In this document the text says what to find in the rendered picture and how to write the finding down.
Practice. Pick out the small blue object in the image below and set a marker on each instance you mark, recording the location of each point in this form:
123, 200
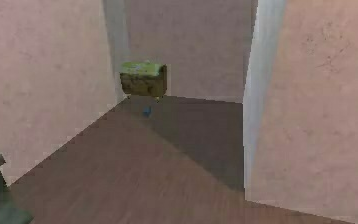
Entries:
147, 112

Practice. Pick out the brown cabinet with green top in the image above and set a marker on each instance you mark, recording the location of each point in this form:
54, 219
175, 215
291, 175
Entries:
143, 83

